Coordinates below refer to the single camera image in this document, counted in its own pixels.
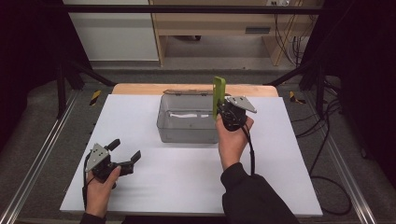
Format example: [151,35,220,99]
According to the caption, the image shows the green phone case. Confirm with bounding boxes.
[212,76,227,121]

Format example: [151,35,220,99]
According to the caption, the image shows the white power strip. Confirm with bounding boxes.
[265,0,291,7]

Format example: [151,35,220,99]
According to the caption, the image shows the wooden desk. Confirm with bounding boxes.
[148,0,323,67]

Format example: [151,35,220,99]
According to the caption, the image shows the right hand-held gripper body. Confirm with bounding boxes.
[217,95,258,133]

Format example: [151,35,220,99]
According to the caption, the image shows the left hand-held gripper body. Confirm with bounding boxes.
[84,143,135,183]

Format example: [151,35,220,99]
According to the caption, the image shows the right hand-held gripper cable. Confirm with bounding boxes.
[240,123,257,176]

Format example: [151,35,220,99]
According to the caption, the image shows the person's dark clothing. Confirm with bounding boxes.
[120,216,226,224]

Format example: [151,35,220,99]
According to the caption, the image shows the person's left hand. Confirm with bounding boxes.
[85,165,122,219]

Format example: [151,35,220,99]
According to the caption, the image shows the black metal stand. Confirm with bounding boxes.
[263,58,329,119]
[55,58,117,119]

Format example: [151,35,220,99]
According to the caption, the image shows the aluminium rail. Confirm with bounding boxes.
[303,91,379,224]
[0,89,79,224]

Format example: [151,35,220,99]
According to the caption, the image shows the black horizontal frame bar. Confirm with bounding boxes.
[62,4,331,15]

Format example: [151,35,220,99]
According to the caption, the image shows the hanging cables under desk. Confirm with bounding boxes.
[273,12,314,67]

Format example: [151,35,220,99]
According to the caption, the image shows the black floor cable bundle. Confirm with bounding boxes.
[292,74,344,175]

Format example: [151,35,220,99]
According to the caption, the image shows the person's right hand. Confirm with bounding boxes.
[215,114,255,172]

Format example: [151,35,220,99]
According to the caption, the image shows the grey transparent storage box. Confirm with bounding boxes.
[156,89,220,145]

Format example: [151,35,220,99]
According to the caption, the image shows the black curtain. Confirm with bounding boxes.
[306,0,396,190]
[0,0,92,153]

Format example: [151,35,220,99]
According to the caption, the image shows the white cabinet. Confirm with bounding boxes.
[62,0,161,63]

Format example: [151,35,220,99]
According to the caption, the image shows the black floor cable loop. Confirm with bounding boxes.
[308,175,353,217]

